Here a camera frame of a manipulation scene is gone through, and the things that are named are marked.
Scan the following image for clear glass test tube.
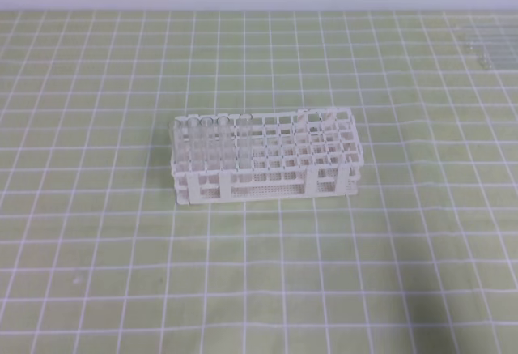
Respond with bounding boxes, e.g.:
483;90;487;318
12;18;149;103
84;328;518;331
236;113;253;183

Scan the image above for clear tube in rack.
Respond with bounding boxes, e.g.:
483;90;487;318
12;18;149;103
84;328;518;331
201;117;218;170
217;116;235;170
168;119;189;172
187;117;204;171

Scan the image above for white test tube rack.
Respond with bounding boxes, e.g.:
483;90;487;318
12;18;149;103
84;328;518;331
171;107;364;205

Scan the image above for green checkered tablecloth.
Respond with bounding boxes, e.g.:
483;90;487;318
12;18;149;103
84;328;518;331
1;11;517;353

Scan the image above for spare glass tubes far right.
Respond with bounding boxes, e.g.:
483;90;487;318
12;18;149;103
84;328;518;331
456;23;517;71

